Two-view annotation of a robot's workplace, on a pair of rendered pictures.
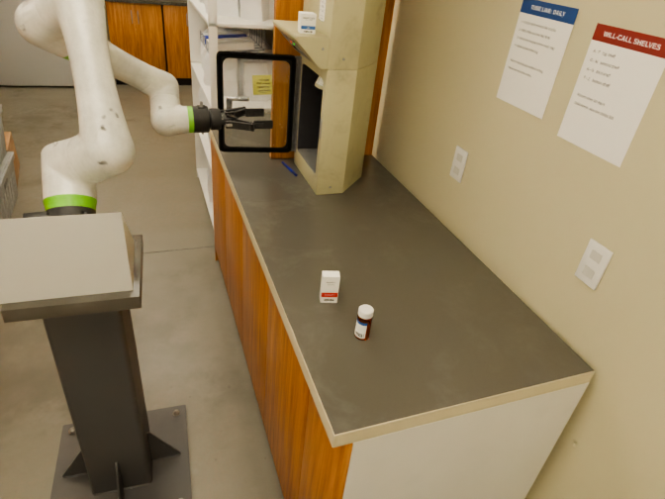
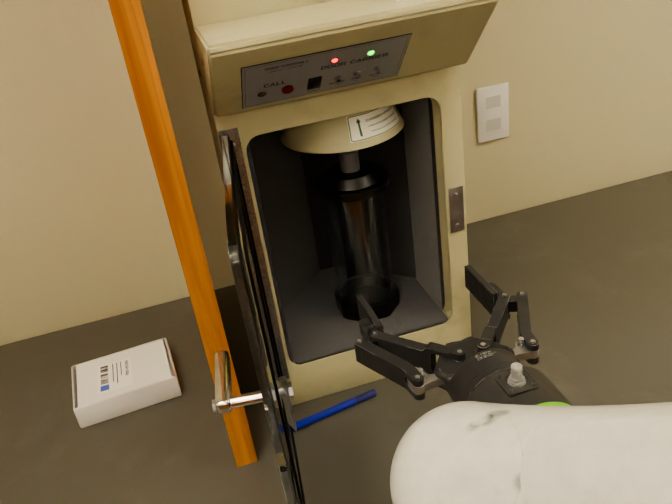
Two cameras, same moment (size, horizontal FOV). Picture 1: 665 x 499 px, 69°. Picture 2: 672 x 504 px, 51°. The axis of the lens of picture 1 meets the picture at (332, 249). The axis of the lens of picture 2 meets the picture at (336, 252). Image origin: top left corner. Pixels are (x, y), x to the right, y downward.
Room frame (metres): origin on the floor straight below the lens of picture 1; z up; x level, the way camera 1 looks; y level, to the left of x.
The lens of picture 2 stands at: (1.71, 1.00, 1.66)
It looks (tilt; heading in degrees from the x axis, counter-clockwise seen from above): 29 degrees down; 281
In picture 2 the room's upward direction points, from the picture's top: 9 degrees counter-clockwise
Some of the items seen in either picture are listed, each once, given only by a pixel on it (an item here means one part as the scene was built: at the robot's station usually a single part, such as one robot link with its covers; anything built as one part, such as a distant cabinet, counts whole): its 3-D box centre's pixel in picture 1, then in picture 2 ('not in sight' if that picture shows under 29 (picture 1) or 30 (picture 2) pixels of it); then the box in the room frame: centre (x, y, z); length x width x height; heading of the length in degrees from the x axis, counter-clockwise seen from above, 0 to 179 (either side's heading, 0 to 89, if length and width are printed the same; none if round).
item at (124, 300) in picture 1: (81, 273); not in sight; (1.07, 0.70, 0.92); 0.32 x 0.32 x 0.04; 21
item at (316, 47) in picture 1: (298, 43); (349, 54); (1.82, 0.20, 1.46); 0.32 x 0.11 x 0.10; 23
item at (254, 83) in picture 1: (256, 105); (263, 340); (1.93, 0.37, 1.19); 0.30 x 0.01 x 0.40; 106
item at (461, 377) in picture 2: (222, 119); (480, 373); (1.70, 0.45, 1.20); 0.09 x 0.08 x 0.07; 114
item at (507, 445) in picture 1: (322, 294); not in sight; (1.71, 0.02, 0.45); 2.05 x 0.67 x 0.90; 23
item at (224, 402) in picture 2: not in sight; (238, 379); (1.94, 0.45, 1.20); 0.10 x 0.05 x 0.03; 106
